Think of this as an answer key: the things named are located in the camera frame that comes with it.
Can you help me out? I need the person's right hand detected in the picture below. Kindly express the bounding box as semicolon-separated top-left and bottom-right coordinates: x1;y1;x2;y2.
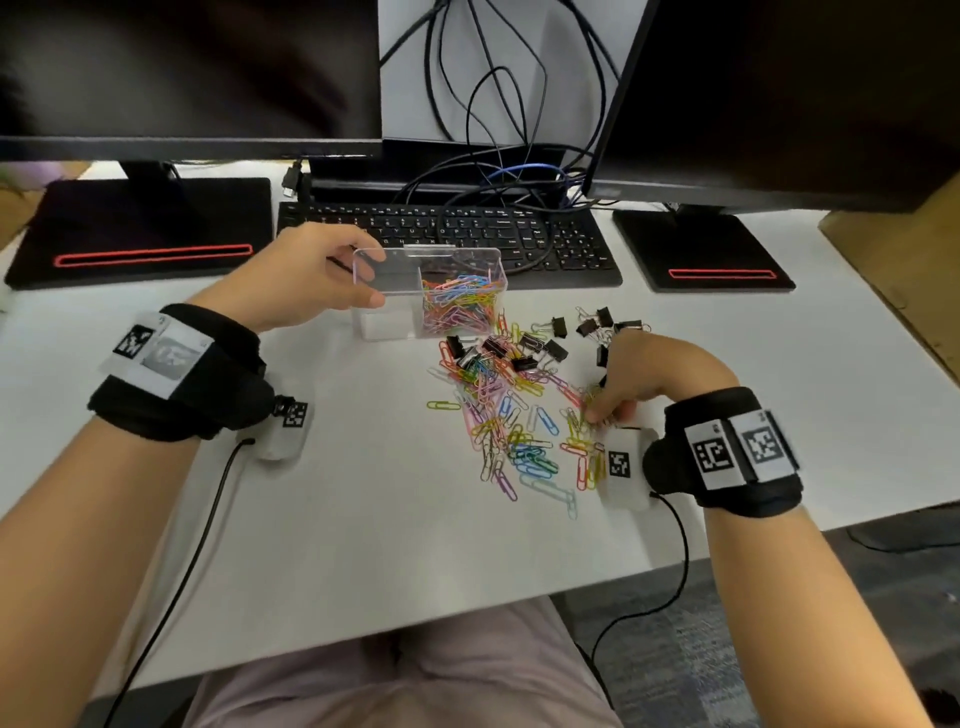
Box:
583;329;740;425

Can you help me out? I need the person's left hand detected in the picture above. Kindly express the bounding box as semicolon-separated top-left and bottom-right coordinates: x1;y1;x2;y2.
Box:
187;222;388;335

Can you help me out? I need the pile of black binder clips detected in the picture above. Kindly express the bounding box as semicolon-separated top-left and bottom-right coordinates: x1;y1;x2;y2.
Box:
443;305;654;376

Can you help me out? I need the clear plastic divided box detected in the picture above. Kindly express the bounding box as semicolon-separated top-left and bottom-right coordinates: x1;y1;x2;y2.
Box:
350;245;509;343

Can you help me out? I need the pile of colourful paper clips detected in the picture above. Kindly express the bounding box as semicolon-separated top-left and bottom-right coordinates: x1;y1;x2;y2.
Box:
425;314;609;523

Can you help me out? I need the heap of sorted paper clips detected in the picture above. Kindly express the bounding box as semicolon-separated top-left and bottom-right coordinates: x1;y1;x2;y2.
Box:
421;273;504;337

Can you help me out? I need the person's right forearm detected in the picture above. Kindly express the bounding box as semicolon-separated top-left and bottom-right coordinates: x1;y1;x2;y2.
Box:
701;506;935;728

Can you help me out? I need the person's left forearm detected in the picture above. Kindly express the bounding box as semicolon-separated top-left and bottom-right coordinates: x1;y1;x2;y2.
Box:
0;416;200;728

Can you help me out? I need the brown cardboard box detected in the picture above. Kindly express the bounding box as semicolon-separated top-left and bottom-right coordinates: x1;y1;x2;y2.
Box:
817;172;960;376
0;161;91;249

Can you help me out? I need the black monitor stand red stripe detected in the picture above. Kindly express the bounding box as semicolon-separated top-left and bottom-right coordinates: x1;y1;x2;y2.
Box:
612;203;796;294
3;161;274;292

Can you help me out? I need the black keyboard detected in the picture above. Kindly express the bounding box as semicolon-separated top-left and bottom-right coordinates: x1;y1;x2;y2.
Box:
275;200;624;292

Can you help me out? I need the grey desk partition panel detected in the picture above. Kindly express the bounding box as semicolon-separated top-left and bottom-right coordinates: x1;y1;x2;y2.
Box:
378;0;650;148

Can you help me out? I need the black computer monitor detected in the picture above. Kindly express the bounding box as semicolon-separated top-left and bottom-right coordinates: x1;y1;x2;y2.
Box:
584;0;960;215
0;0;384;163

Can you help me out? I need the lilac cup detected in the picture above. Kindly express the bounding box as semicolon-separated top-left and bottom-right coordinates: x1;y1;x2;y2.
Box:
0;161;61;189

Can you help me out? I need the black right wrist strap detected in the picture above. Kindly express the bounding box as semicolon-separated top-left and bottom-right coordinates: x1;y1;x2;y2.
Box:
642;386;804;520

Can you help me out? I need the black wrist strap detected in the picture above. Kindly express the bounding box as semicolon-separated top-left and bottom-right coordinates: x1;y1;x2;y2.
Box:
642;386;804;520
87;303;275;442

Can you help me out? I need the black left wrist strap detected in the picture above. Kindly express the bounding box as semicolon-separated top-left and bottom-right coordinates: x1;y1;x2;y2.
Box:
87;303;275;442

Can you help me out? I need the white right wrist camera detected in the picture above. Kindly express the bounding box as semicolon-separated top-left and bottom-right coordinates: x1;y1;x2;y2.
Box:
596;427;661;513

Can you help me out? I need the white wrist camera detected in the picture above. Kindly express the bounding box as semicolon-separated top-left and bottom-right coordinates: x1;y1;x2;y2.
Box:
596;427;661;513
251;389;315;463

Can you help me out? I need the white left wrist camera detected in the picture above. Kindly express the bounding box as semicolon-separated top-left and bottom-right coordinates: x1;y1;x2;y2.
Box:
251;389;315;463

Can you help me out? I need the bundle of black cables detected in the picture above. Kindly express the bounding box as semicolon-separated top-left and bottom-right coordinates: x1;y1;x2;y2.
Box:
378;0;624;215

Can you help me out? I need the black right camera cable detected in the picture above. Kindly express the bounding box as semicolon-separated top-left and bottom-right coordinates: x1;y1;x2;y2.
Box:
588;492;691;706

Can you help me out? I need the black camera cable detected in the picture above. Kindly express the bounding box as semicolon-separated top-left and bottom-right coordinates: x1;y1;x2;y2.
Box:
101;438;256;728
588;492;691;706

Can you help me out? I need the blue cable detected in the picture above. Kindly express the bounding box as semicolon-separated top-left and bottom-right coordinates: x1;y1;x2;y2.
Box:
483;163;586;208

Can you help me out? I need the black left camera cable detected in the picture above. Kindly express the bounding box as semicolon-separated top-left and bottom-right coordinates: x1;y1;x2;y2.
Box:
101;438;256;728

